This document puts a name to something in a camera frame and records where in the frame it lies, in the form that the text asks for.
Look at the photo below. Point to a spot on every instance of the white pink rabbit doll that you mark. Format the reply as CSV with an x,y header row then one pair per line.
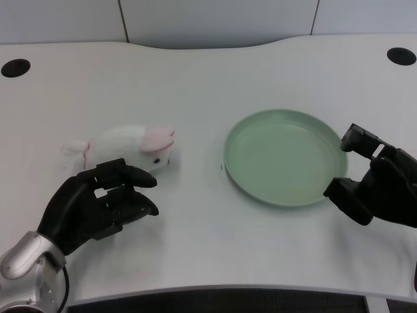
x,y
130,145

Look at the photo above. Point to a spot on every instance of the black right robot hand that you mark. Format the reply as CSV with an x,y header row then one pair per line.
x,y
371,186

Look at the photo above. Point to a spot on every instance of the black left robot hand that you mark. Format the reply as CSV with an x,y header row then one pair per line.
x,y
83,202

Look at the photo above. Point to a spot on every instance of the green round plate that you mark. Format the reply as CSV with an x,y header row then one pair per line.
x,y
285,158

